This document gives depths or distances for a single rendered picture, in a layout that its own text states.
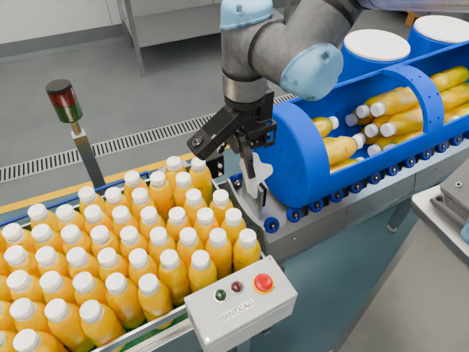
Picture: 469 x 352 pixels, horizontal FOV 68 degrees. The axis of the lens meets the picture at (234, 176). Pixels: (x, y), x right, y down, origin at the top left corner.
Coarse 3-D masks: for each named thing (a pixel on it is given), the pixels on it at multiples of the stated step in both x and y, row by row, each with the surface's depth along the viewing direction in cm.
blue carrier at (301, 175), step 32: (416, 64) 119; (448, 64) 131; (352, 96) 115; (416, 96) 96; (288, 128) 83; (352, 128) 120; (448, 128) 101; (288, 160) 88; (320, 160) 83; (384, 160) 94; (288, 192) 94; (320, 192) 88
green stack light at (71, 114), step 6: (78, 102) 94; (54, 108) 92; (60, 108) 91; (66, 108) 91; (72, 108) 92; (78, 108) 94; (60, 114) 92; (66, 114) 92; (72, 114) 93; (78, 114) 95; (60, 120) 94; (66, 120) 94; (72, 120) 94
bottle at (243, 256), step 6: (234, 246) 82; (240, 246) 81; (252, 246) 80; (258, 246) 82; (234, 252) 82; (240, 252) 81; (246, 252) 80; (252, 252) 80; (258, 252) 82; (234, 258) 84; (240, 258) 81; (246, 258) 81; (252, 258) 81; (258, 258) 83; (234, 264) 86; (240, 264) 83; (246, 264) 82; (234, 270) 88
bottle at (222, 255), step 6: (228, 240) 82; (210, 246) 81; (216, 246) 80; (222, 246) 80; (228, 246) 81; (210, 252) 81; (216, 252) 80; (222, 252) 80; (228, 252) 82; (216, 258) 81; (222, 258) 81; (228, 258) 83; (216, 264) 83; (222, 264) 83; (228, 264) 85; (222, 270) 85; (228, 270) 87; (222, 276) 87
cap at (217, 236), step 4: (216, 228) 81; (220, 228) 81; (212, 232) 80; (216, 232) 80; (220, 232) 80; (224, 232) 80; (212, 236) 79; (216, 236) 79; (220, 236) 79; (224, 236) 79; (212, 240) 78; (216, 240) 78; (220, 240) 78; (224, 240) 79; (216, 244) 79; (220, 244) 79
